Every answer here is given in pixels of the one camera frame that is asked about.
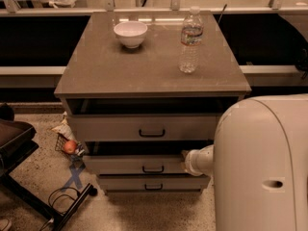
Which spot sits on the yellow foam padded gripper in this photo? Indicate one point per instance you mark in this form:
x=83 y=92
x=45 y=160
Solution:
x=192 y=163

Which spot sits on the grey drawer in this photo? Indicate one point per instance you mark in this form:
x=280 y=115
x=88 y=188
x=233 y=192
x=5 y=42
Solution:
x=152 y=183
x=134 y=164
x=143 y=127

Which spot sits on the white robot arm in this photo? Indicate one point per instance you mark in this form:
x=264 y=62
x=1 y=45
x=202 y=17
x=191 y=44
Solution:
x=259 y=161

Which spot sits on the grey drawer cabinet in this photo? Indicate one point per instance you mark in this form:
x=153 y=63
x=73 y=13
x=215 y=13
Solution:
x=106 y=78

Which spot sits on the blue tape cross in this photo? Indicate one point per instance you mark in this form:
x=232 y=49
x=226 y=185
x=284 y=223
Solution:
x=75 y=171

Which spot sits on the red apple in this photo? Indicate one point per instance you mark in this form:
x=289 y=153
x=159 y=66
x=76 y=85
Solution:
x=70 y=147

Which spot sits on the clear plastic water bottle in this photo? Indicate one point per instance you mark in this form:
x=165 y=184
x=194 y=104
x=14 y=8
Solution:
x=191 y=38

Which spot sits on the crumpled snack bag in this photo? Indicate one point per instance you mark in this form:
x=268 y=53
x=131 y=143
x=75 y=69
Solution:
x=64 y=129

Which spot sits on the white ceramic bowl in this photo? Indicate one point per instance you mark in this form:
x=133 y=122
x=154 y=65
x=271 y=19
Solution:
x=131 y=33

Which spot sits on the black office chair left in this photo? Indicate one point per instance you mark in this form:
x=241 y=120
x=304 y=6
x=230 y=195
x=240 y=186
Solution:
x=16 y=145

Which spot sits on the white shoe tip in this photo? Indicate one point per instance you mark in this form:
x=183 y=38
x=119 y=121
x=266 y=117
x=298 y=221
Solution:
x=5 y=224

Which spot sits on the black wire basket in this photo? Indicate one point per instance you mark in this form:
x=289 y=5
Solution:
x=76 y=157

